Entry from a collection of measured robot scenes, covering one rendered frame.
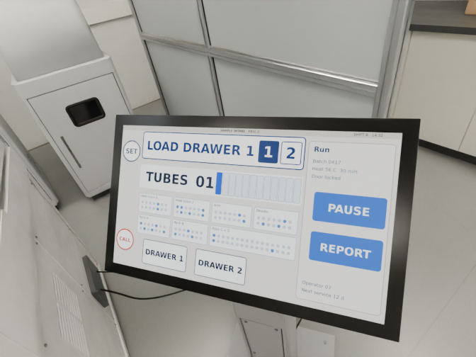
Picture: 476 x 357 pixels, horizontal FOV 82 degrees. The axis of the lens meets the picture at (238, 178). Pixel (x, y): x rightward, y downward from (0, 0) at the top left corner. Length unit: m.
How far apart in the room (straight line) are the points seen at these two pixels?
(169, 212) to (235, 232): 0.13
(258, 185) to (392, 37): 0.62
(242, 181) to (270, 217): 0.07
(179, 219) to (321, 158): 0.26
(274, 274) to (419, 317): 1.24
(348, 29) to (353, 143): 0.62
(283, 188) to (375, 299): 0.20
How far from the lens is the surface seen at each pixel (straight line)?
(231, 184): 0.46
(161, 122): 0.53
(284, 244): 0.45
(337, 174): 0.43
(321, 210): 0.43
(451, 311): 1.72
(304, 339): 1.46
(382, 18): 0.95
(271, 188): 0.44
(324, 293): 0.46
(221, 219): 0.47
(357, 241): 0.44
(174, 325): 1.62
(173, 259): 0.53
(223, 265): 0.49
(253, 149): 0.45
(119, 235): 0.59
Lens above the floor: 1.40
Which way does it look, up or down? 39 degrees down
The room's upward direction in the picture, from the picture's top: 11 degrees counter-clockwise
